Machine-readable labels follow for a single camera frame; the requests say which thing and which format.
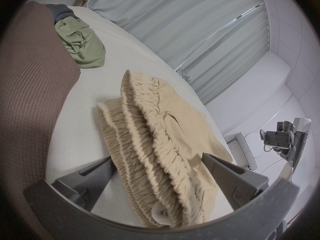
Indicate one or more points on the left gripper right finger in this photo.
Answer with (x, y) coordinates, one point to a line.
(235, 184)

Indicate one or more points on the bed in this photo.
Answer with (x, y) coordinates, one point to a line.
(112, 54)

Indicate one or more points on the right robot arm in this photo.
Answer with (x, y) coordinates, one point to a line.
(298, 146)

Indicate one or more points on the grey-green curtain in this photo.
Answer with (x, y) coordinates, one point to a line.
(225, 59)
(162, 14)

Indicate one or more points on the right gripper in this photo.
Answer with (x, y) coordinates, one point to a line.
(278, 139)

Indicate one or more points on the green garment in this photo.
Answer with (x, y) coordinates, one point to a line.
(85, 49)

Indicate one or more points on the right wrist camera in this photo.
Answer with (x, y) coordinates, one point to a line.
(283, 126)

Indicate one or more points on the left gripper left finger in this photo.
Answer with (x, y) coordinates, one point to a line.
(85, 184)

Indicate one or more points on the beige shorts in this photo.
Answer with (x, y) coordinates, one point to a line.
(155, 124)

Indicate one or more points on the brown garment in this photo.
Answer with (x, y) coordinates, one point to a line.
(32, 84)

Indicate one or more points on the black garment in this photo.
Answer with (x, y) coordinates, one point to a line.
(60, 10)

